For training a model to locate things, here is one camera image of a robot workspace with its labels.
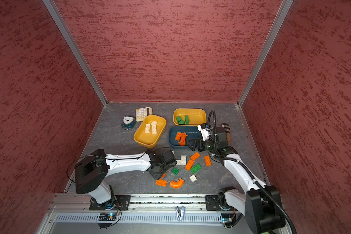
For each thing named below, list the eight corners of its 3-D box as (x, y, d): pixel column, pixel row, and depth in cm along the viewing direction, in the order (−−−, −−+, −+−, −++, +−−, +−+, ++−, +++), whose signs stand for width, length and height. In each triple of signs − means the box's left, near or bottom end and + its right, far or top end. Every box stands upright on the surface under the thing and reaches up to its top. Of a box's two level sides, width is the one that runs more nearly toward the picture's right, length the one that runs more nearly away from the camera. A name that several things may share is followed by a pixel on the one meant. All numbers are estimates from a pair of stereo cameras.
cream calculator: (136, 122, 111) (135, 119, 109) (136, 110, 118) (135, 108, 116) (153, 119, 113) (152, 117, 110) (152, 108, 120) (151, 106, 118)
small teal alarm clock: (122, 129, 106) (120, 126, 102) (125, 119, 112) (123, 116, 108) (134, 129, 106) (132, 126, 102) (136, 119, 112) (135, 116, 108)
